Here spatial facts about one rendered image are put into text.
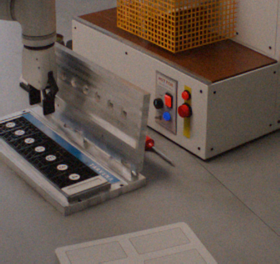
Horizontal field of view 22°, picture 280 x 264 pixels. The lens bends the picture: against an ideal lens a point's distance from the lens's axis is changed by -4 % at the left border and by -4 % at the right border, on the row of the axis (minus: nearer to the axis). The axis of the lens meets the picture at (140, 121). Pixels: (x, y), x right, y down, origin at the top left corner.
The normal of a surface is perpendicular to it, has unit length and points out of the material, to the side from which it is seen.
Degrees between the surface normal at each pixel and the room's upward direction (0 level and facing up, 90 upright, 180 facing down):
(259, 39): 90
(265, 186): 0
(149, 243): 0
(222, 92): 90
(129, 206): 0
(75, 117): 83
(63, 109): 83
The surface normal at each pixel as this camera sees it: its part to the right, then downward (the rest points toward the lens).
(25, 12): -0.40, 0.43
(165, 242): 0.00, -0.89
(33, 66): -0.80, 0.28
